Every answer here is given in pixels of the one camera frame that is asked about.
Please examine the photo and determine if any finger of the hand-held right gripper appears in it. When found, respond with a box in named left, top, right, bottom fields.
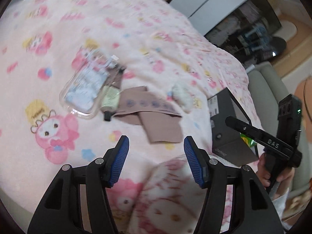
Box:
left=225, top=116, right=293, bottom=162

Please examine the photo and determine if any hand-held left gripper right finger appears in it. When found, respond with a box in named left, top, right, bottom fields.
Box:
left=183, top=136, right=284, bottom=234

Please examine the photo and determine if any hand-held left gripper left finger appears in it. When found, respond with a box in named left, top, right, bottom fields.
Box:
left=27, top=135, right=129, bottom=234

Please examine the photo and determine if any green snack packet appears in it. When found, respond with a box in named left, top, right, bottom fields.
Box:
left=240, top=133, right=259, bottom=148

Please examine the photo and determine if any black cardboard box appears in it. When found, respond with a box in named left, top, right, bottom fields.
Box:
left=207, top=87, right=260, bottom=165

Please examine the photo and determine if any brown patterned sock pair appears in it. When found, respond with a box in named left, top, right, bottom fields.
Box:
left=113, top=86, right=184, bottom=144

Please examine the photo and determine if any person's right hand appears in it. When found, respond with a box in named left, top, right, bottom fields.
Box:
left=258, top=155, right=294, bottom=194

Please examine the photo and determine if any pale hand cream tube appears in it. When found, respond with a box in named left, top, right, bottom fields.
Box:
left=101, top=86, right=121, bottom=122

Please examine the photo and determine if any small white plush toy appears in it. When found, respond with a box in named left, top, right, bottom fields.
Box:
left=167, top=83, right=193, bottom=114

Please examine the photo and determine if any black glossy oval object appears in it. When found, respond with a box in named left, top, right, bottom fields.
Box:
left=267, top=36, right=287, bottom=57

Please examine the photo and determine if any clear cartoon phone case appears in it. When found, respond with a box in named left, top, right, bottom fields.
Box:
left=60, top=49, right=120, bottom=120

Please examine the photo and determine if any pink printed blanket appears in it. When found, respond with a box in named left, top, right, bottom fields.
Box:
left=0, top=0, right=254, bottom=234

